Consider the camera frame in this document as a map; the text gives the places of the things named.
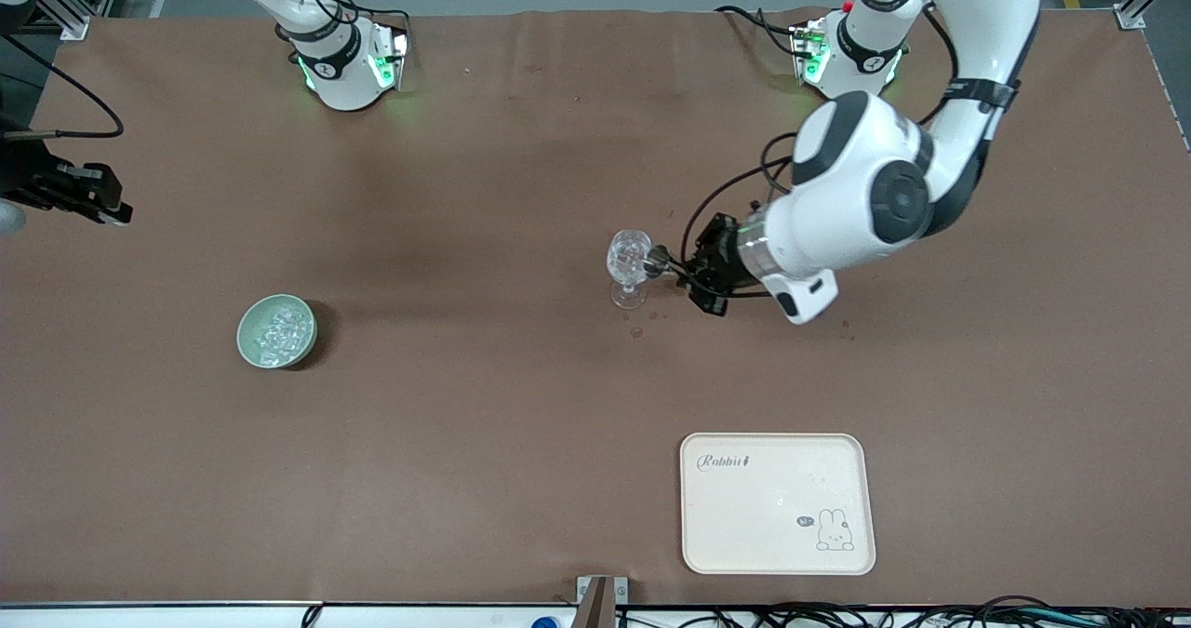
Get clear ice cubes pile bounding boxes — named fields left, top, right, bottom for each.
left=253, top=301, right=314, bottom=367

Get clear stemmed wine glass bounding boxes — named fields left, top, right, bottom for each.
left=605, top=228, right=656, bottom=311

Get pale green ceramic bowl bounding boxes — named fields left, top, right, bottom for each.
left=236, top=293, right=319, bottom=370

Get cream rabbit print tray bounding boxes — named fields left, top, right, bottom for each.
left=679, top=432, right=877, bottom=577

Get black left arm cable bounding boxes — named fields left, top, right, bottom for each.
left=681, top=0, right=959, bottom=299

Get black left base cable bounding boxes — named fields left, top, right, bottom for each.
left=715, top=5, right=803, bottom=57

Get grey metal bracket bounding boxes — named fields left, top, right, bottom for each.
left=576, top=575, right=630, bottom=628

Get brown post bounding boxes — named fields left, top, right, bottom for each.
left=572, top=577, right=617, bottom=628

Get tangled black cables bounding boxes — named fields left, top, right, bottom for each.
left=614, top=595, right=1191, bottom=628

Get white frame rail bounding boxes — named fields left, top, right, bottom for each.
left=0, top=602, right=578, bottom=628

